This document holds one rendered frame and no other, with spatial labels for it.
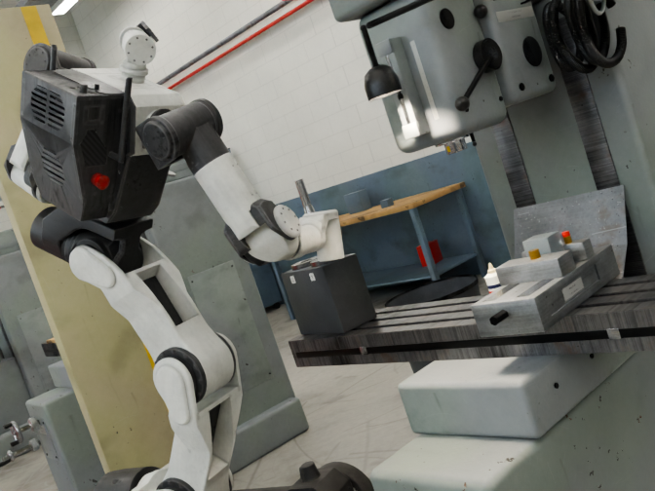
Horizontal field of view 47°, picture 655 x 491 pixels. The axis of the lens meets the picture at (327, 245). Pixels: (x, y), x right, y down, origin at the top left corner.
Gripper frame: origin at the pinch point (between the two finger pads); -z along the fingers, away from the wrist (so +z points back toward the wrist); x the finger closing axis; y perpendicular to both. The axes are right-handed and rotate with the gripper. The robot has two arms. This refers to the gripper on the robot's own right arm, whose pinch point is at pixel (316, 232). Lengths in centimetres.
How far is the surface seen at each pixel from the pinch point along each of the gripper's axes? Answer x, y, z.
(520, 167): -56, 1, 12
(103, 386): 86, 34, -88
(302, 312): 10.2, 20.6, -7.0
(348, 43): -146, -131, -533
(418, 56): -27, -31, 50
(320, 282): 3.8, 12.6, 5.2
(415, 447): 0, 48, 49
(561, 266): -37, 18, 63
